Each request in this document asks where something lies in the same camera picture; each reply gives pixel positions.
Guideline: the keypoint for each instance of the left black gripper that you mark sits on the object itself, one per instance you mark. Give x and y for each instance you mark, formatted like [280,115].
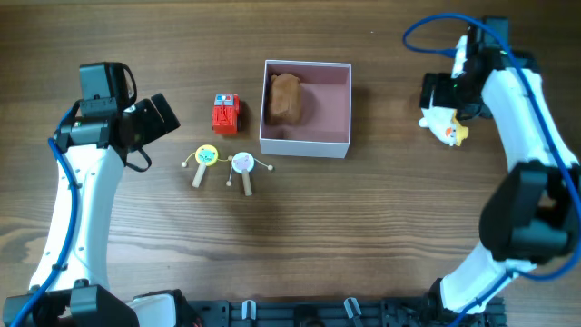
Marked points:
[157,127]

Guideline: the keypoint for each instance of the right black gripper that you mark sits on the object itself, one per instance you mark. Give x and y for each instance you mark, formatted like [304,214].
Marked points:
[438,83]

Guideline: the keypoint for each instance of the white plush chicken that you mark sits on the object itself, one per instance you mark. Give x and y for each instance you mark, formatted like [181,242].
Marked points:
[443,123]

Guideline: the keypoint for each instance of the yellow cat rattle drum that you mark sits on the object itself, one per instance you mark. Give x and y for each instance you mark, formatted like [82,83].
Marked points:
[205,156]

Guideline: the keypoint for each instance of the red toy fire truck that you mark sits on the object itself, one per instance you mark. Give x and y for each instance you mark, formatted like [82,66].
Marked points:
[226,114]

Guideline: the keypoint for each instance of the white cat rattle drum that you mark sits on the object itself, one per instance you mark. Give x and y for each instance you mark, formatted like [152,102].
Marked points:
[243,163]

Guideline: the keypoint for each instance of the brown plush toy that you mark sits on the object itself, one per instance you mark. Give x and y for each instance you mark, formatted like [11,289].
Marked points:
[284,101]

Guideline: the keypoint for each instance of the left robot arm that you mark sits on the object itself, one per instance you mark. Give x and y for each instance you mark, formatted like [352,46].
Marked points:
[90,145]

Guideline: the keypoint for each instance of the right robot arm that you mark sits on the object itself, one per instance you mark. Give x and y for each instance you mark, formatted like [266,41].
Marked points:
[530,227]

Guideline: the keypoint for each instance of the white box pink interior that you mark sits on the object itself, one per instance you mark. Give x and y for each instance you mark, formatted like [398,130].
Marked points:
[325,126]

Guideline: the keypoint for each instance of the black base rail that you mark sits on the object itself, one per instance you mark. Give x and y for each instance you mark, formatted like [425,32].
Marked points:
[382,313]

